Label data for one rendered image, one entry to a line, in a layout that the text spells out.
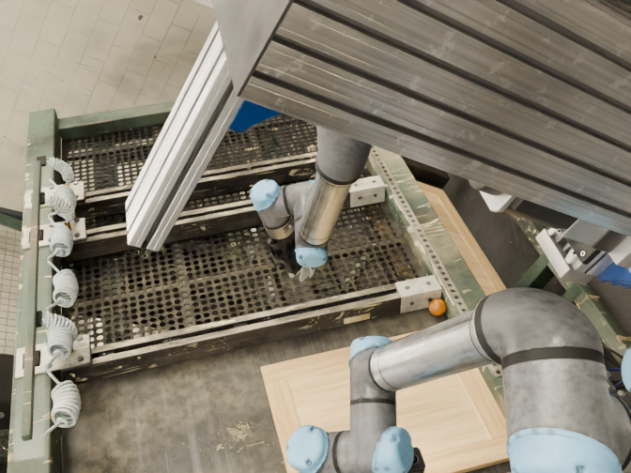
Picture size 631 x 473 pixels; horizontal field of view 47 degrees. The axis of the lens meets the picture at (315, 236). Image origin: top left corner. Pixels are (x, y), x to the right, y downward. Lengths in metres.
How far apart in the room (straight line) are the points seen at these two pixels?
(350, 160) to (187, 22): 5.65
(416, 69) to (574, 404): 0.40
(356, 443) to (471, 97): 0.58
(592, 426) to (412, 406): 1.13
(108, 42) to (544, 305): 6.37
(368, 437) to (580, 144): 0.54
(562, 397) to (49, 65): 6.62
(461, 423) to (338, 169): 0.82
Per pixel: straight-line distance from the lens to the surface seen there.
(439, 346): 1.02
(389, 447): 1.15
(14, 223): 3.36
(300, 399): 1.95
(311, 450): 1.19
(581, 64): 0.92
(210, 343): 2.05
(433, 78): 0.84
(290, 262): 1.88
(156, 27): 6.97
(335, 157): 1.38
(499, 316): 0.91
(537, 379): 0.85
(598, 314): 2.71
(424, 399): 1.96
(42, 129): 2.97
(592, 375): 0.87
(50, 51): 7.11
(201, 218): 2.41
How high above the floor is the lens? 2.30
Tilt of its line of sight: 29 degrees down
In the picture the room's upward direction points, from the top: 75 degrees counter-clockwise
